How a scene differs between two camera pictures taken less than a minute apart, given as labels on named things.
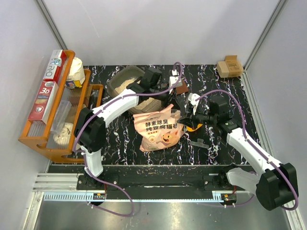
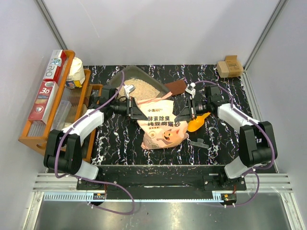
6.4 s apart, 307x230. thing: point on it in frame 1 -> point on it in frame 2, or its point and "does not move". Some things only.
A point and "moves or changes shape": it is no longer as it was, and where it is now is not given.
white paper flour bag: (77, 74) does not move
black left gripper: (164, 103) -> (132, 109)
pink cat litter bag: (159, 128) moves or changes shape
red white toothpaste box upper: (55, 66) does not move
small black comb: (199, 143) does not move
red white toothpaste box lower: (42, 107) does not move
